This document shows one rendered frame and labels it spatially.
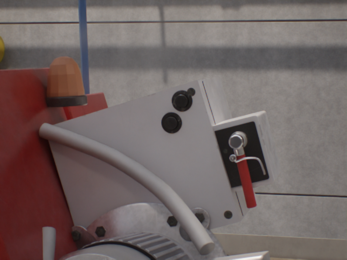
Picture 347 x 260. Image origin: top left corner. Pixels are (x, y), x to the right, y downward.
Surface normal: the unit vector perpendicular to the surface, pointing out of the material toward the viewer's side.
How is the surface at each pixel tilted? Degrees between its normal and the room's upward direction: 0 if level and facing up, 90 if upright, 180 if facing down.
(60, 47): 90
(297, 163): 90
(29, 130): 71
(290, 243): 90
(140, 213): 81
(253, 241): 90
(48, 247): 53
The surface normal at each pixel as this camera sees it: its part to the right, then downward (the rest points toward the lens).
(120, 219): -0.22, -0.07
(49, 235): 0.38, -0.53
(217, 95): 0.92, -0.28
